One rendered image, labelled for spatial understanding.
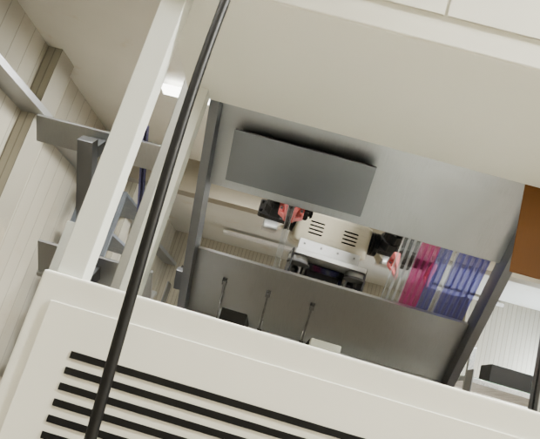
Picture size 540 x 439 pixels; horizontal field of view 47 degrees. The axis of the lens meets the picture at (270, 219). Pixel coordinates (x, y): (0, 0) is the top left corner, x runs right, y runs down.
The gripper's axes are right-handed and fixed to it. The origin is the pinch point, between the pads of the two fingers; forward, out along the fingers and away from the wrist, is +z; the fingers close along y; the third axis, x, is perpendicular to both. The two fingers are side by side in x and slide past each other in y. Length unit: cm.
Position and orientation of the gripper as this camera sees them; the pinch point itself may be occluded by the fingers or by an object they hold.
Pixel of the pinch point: (288, 218)
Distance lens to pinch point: 142.5
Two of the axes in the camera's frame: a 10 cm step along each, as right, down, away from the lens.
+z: -1.9, 4.8, -8.6
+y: 9.6, 2.7, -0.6
